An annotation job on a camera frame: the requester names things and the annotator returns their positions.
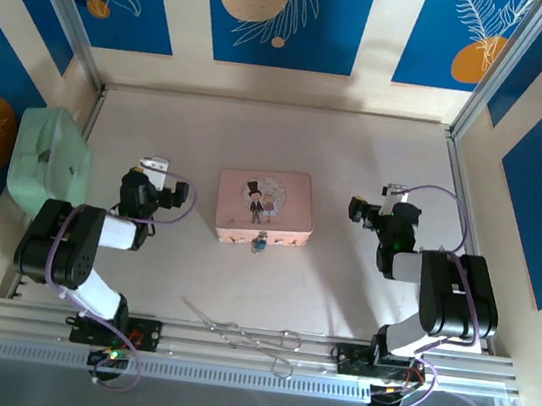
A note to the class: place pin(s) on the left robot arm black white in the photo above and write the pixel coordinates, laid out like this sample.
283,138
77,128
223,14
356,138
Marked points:
74,241

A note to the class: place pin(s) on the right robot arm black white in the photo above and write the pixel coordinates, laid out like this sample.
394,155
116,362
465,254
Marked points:
450,294

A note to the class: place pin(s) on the pink tin box with couple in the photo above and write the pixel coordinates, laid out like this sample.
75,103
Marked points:
266,202

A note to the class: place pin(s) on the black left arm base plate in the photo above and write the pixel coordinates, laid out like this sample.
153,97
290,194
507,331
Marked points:
149,335

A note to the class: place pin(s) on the key with blue head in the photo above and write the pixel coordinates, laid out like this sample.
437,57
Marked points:
258,248

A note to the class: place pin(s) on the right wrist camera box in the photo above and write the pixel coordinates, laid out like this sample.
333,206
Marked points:
397,194

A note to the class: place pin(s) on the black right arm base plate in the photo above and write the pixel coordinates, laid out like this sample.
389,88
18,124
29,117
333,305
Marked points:
350,358

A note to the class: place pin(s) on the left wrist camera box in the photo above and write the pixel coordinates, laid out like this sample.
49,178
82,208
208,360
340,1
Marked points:
155,170

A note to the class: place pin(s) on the aluminium front frame rail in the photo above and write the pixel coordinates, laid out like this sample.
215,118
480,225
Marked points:
190,348

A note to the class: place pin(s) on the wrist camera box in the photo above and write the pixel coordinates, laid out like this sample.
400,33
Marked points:
397,194
155,170

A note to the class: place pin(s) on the mint green carry case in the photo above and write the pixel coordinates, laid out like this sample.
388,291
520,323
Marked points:
49,167

